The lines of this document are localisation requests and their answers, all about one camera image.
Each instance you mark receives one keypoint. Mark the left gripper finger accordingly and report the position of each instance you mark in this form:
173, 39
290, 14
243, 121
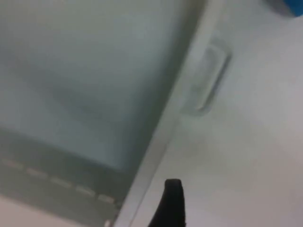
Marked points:
171, 205

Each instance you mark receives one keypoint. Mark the grey drawer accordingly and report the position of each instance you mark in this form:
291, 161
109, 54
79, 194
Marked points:
90, 71

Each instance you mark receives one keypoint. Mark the blue cube block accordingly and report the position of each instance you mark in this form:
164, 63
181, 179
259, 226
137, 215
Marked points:
296, 6

